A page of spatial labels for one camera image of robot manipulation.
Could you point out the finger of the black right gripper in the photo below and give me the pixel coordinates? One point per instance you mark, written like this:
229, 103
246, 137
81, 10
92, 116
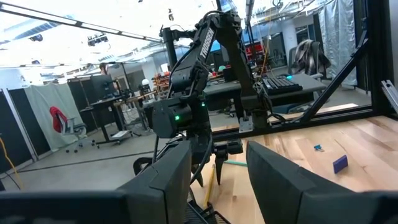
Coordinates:
220, 165
197, 172

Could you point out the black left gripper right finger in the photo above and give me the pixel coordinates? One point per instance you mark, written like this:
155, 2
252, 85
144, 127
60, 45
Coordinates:
295, 202

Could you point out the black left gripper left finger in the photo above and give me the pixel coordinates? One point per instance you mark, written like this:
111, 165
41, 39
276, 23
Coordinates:
93, 208

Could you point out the teal pencil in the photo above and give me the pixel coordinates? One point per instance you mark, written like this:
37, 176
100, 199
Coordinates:
236, 163

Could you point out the yellow pencil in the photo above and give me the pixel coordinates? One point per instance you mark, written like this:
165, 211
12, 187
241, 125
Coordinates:
210, 186

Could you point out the blue eraser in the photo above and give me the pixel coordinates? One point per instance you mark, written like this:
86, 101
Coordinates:
340, 164

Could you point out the small blue binder clip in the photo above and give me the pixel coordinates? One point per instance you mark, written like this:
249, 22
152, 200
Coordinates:
317, 147

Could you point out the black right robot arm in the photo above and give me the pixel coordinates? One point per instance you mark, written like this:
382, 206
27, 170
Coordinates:
205, 46

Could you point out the black mesh desk organizer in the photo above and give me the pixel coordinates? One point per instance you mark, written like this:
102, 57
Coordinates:
199, 216

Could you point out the grey office chair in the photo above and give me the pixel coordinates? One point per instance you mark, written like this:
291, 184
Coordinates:
76, 127
290, 59

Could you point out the red jacket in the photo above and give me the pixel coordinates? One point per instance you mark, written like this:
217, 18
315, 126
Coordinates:
57, 119

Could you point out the black backlit keyboard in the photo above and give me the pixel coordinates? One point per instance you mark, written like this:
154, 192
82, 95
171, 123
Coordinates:
280, 84

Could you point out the black standing desk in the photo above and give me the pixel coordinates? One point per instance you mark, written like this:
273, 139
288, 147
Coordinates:
107, 102

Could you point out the black pole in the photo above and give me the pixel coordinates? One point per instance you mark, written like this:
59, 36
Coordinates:
169, 46

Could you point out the black partition panel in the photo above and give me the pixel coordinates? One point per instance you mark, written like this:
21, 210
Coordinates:
12, 133

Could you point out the black monitor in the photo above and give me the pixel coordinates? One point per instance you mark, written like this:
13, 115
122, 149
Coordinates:
102, 85

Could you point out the white curtain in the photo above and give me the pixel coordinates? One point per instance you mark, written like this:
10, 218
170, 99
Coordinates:
40, 102

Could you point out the grey keyboard desk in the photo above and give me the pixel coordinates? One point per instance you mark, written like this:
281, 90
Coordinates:
308, 84

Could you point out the person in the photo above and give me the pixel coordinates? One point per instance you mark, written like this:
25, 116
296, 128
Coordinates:
104, 68

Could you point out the plaid garment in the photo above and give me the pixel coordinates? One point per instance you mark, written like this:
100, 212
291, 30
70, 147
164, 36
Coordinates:
306, 56

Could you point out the silver plastic curtain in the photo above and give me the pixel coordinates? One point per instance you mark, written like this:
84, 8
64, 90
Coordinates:
339, 37

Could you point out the black overhead light bar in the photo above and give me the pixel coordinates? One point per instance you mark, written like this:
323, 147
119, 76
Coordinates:
77, 23

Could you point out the silver metal bracket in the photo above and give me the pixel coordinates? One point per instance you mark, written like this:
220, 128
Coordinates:
245, 126
391, 93

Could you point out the black aluminium table frame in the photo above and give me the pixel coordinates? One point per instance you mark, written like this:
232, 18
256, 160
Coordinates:
311, 119

